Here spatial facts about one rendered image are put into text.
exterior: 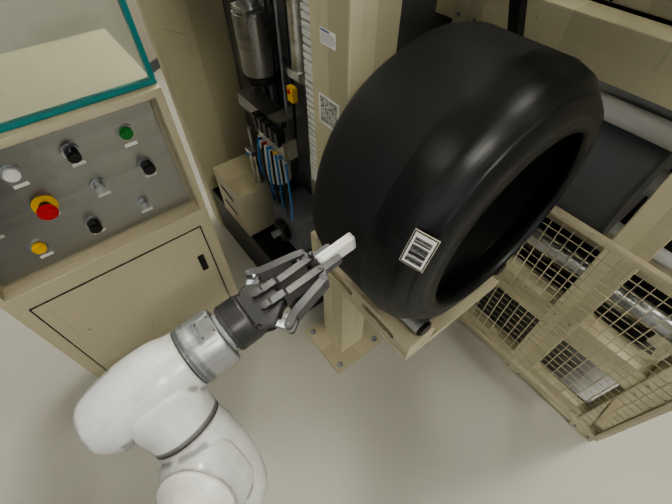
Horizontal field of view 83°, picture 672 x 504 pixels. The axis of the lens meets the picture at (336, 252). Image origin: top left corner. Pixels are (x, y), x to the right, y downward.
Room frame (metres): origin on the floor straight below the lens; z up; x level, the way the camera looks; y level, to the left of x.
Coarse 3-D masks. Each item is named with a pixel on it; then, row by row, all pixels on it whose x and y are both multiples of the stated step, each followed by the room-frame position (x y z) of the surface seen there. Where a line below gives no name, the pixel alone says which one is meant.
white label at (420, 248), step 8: (416, 232) 0.35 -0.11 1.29; (416, 240) 0.35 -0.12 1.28; (424, 240) 0.34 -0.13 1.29; (432, 240) 0.34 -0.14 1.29; (408, 248) 0.35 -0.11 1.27; (416, 248) 0.34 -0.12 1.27; (424, 248) 0.34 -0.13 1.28; (432, 248) 0.33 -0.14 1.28; (400, 256) 0.34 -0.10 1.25; (408, 256) 0.34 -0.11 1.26; (416, 256) 0.34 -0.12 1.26; (424, 256) 0.33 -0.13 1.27; (408, 264) 0.33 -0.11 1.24; (416, 264) 0.33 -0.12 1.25; (424, 264) 0.33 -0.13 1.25
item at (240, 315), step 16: (272, 288) 0.31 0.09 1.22; (224, 304) 0.27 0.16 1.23; (240, 304) 0.27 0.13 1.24; (256, 304) 0.28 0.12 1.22; (224, 320) 0.25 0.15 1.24; (240, 320) 0.25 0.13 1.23; (256, 320) 0.26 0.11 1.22; (272, 320) 0.26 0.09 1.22; (240, 336) 0.23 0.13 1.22; (256, 336) 0.24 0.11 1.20
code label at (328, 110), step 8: (320, 96) 0.80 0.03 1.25; (320, 104) 0.80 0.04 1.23; (328, 104) 0.78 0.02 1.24; (336, 104) 0.75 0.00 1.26; (320, 112) 0.80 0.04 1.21; (328, 112) 0.78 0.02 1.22; (336, 112) 0.75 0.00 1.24; (320, 120) 0.80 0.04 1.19; (328, 120) 0.78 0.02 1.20; (336, 120) 0.75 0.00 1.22
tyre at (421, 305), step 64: (384, 64) 0.60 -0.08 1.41; (448, 64) 0.55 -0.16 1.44; (512, 64) 0.53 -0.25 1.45; (576, 64) 0.56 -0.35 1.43; (384, 128) 0.49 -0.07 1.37; (448, 128) 0.45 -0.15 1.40; (512, 128) 0.44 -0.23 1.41; (576, 128) 0.50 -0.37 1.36; (320, 192) 0.49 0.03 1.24; (384, 192) 0.41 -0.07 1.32; (448, 192) 0.38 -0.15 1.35; (512, 192) 0.70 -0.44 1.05; (384, 256) 0.36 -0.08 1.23; (448, 256) 0.36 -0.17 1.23
